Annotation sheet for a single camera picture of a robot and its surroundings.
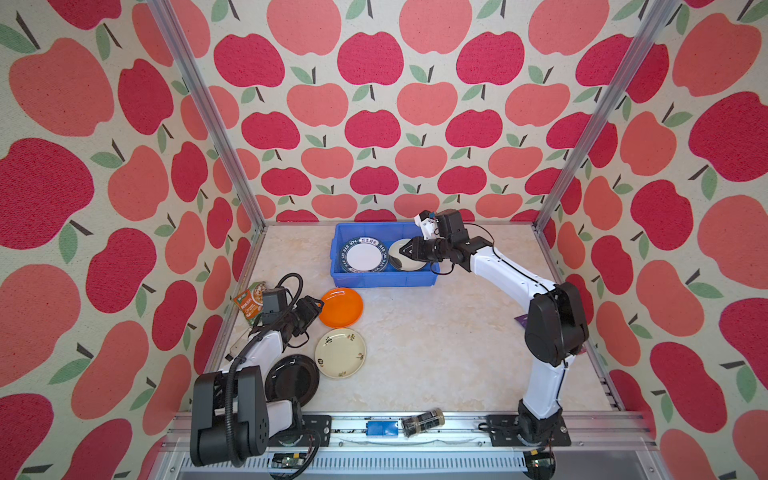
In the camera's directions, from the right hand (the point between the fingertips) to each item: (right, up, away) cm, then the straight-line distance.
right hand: (407, 248), depth 89 cm
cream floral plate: (-21, -32, +2) cm, 39 cm away
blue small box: (-8, -44, -17) cm, 48 cm away
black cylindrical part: (+2, -44, -16) cm, 46 cm away
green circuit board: (-31, -52, -17) cm, 63 cm away
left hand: (-26, -18, +1) cm, 32 cm away
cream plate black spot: (-1, -4, +17) cm, 18 cm away
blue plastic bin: (+7, -9, +10) cm, 15 cm away
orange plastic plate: (-21, -20, +7) cm, 30 cm away
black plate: (-32, -34, -11) cm, 48 cm away
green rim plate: (-15, -2, +20) cm, 25 cm away
